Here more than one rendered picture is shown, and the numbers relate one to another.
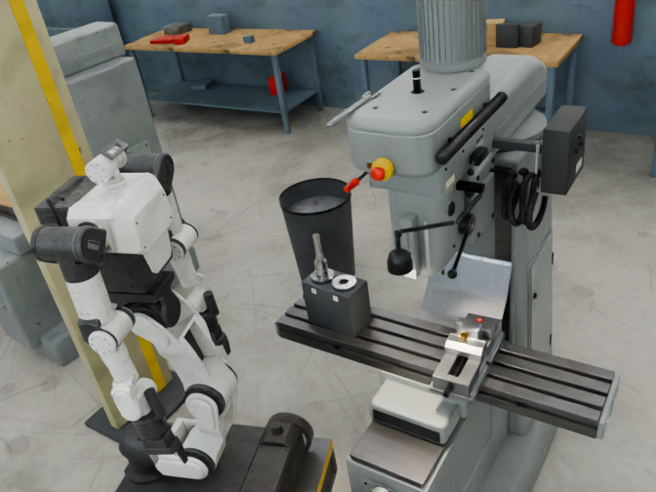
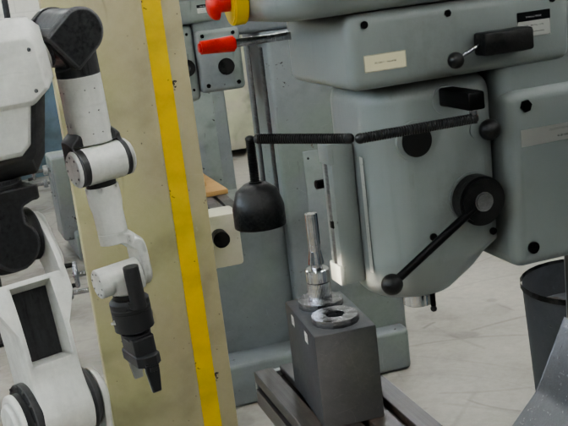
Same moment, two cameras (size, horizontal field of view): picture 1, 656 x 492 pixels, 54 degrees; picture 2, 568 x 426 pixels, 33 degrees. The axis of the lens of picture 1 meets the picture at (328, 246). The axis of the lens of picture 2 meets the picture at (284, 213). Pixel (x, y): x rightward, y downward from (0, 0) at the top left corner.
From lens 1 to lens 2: 1.28 m
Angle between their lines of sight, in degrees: 37
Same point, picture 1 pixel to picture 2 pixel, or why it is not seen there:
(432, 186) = (341, 62)
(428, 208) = (362, 126)
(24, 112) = (105, 10)
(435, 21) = not seen: outside the picture
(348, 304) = (315, 350)
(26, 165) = not seen: hidden behind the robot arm
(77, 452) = not seen: outside the picture
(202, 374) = (24, 365)
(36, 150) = (108, 65)
